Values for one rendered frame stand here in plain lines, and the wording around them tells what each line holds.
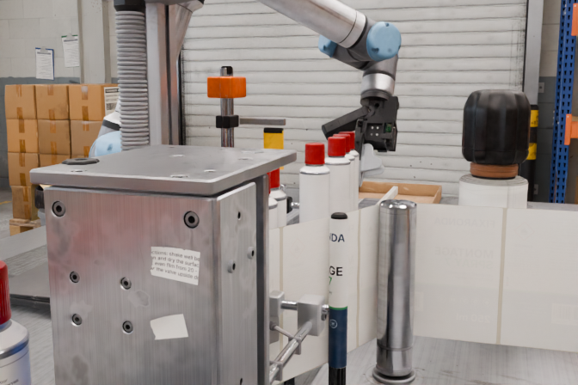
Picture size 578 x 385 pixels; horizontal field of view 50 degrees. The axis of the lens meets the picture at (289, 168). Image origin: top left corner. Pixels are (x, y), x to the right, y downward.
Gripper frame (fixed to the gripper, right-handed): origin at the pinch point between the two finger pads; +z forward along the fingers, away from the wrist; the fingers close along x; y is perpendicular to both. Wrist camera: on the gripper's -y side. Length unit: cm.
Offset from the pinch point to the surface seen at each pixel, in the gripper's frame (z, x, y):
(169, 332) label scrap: 44, -94, 13
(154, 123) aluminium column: 16, -60, -13
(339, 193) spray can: 10.0, -19.5, 1.7
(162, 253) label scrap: 40, -96, 13
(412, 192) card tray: -19, 59, 4
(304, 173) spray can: 11.3, -32.6, -1.3
